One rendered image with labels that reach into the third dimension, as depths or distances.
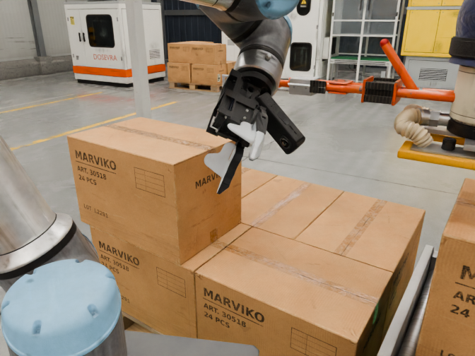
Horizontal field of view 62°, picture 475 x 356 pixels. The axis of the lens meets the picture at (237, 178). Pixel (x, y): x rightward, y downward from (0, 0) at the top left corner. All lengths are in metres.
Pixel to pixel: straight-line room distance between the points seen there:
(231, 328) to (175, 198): 0.51
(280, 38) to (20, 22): 11.08
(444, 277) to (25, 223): 0.87
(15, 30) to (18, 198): 11.01
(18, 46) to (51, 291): 11.14
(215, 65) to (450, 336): 7.33
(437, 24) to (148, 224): 7.39
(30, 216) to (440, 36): 7.99
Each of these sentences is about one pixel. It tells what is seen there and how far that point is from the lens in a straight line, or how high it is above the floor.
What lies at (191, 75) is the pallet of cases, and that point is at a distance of 8.32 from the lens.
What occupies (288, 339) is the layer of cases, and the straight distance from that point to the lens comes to 1.37.
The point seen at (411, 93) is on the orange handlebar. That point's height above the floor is 1.22.
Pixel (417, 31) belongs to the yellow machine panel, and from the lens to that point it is 8.35.
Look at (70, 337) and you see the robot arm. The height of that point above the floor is 1.02.
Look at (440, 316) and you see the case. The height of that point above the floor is 0.73.
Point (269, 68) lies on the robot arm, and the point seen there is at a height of 1.31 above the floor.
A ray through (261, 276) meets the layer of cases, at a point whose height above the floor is 0.54.
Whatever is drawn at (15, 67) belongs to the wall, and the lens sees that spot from 11.42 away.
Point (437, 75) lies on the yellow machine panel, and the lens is 8.42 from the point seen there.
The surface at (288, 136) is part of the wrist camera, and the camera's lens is 0.69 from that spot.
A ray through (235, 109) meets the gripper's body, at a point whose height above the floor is 1.25.
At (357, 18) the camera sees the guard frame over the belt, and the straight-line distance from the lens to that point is 8.47.
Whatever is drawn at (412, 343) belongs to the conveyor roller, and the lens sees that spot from 1.28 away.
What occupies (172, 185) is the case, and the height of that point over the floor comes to 0.87.
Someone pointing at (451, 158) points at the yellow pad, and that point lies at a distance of 0.98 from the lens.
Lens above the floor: 1.39
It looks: 22 degrees down
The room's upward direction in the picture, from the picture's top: straight up
